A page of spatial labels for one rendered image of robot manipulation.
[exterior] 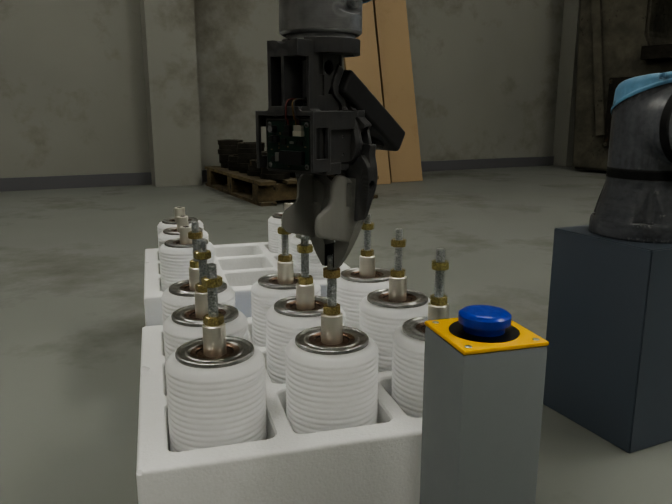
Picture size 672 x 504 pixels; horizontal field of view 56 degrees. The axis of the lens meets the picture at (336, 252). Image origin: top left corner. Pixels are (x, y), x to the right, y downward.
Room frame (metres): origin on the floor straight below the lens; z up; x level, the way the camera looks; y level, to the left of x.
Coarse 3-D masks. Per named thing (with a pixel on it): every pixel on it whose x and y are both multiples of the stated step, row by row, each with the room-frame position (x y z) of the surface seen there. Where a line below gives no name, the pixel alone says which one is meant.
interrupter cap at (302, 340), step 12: (300, 336) 0.62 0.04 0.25; (312, 336) 0.62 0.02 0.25; (348, 336) 0.62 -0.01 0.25; (360, 336) 0.62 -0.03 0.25; (300, 348) 0.59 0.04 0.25; (312, 348) 0.58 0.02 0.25; (324, 348) 0.58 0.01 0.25; (336, 348) 0.58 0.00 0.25; (348, 348) 0.58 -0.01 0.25; (360, 348) 0.59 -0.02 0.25
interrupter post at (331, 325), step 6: (324, 318) 0.60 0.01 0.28; (330, 318) 0.60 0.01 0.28; (336, 318) 0.60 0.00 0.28; (342, 318) 0.61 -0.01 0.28; (324, 324) 0.60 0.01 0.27; (330, 324) 0.60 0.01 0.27; (336, 324) 0.60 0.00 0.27; (342, 324) 0.61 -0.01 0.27; (324, 330) 0.60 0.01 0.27; (330, 330) 0.60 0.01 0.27; (336, 330) 0.60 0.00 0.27; (342, 330) 0.61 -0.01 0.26; (324, 336) 0.60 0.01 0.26; (330, 336) 0.60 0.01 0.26; (336, 336) 0.60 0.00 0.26; (342, 336) 0.61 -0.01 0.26; (324, 342) 0.60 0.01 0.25; (330, 342) 0.60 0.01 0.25; (336, 342) 0.60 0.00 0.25
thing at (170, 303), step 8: (168, 288) 0.81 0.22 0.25; (168, 296) 0.78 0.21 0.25; (176, 296) 0.77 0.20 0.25; (224, 296) 0.78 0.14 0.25; (232, 296) 0.80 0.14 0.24; (168, 304) 0.77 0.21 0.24; (176, 304) 0.76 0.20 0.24; (184, 304) 0.76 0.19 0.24; (192, 304) 0.76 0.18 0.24; (232, 304) 0.80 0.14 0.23; (168, 312) 0.77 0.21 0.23
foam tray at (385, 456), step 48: (144, 336) 0.81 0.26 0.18; (144, 384) 0.66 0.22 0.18; (384, 384) 0.68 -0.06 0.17; (144, 432) 0.55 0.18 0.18; (288, 432) 0.55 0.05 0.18; (336, 432) 0.55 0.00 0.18; (384, 432) 0.55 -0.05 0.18; (144, 480) 0.48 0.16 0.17; (192, 480) 0.50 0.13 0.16; (240, 480) 0.51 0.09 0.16; (288, 480) 0.52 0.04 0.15; (336, 480) 0.53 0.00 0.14; (384, 480) 0.55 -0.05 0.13
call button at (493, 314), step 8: (464, 312) 0.46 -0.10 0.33; (472, 312) 0.46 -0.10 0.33; (480, 312) 0.46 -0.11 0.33; (488, 312) 0.46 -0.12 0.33; (496, 312) 0.46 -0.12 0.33; (504, 312) 0.46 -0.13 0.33; (464, 320) 0.46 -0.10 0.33; (472, 320) 0.45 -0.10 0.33; (480, 320) 0.45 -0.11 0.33; (488, 320) 0.45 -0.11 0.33; (496, 320) 0.45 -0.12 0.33; (504, 320) 0.45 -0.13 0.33; (464, 328) 0.46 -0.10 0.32; (472, 328) 0.45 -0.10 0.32; (480, 328) 0.45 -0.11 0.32; (488, 328) 0.45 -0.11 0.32; (496, 328) 0.45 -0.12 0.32; (504, 328) 0.45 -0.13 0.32; (488, 336) 0.45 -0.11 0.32
